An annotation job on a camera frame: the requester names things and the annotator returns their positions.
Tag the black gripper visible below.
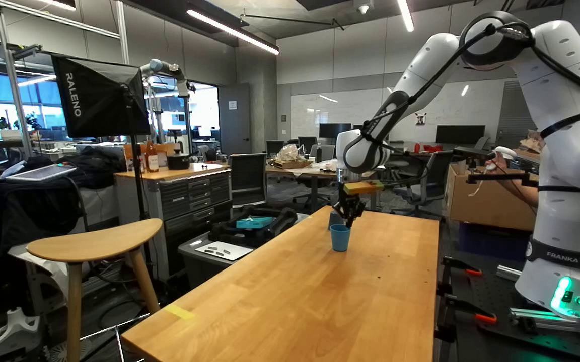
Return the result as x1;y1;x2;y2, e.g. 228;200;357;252
333;178;368;230

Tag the light blue plastic cup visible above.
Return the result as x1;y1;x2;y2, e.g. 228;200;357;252
328;223;352;255

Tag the wooden desk with clutter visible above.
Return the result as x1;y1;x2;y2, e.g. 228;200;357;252
265;143;340;210

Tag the black bag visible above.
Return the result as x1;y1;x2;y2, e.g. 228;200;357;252
208;205;301;252

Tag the teal flat case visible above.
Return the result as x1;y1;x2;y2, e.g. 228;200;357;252
234;212;280;233

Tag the black office chair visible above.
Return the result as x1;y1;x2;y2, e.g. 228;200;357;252
395;149;456;217

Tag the grey plastic bin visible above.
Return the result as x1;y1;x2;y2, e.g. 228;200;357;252
177;228;256;291

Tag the cardboard box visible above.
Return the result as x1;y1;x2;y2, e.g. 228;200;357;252
443;158;542;233

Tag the blue storage bin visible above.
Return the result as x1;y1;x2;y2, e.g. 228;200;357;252
456;221;536;264

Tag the grey tool cabinet wooden top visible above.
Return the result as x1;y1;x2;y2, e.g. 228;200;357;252
113;160;234;285

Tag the aluminium extrusion bar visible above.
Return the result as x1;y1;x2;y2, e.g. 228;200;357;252
496;264;528;281
507;303;580;338

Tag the black device on cabinet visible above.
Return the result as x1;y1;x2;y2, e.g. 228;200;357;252
165;152;194;171

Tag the yellow tape strip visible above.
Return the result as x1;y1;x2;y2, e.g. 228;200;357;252
164;303;197;321

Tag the black base platform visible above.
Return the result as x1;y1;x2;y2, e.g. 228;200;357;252
431;228;580;362

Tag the long ceiling light strip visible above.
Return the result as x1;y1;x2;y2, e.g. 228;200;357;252
183;5;282;59

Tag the wooden stool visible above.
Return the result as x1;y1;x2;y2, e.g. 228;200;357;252
25;217;165;362

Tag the black softbox studio light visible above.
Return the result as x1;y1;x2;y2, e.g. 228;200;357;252
50;53;154;225

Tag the black cloth covered pile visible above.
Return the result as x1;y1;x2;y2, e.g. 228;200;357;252
0;147;129;308

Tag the black clamp orange handle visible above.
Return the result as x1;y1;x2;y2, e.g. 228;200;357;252
436;291;502;343
440;255;486;281

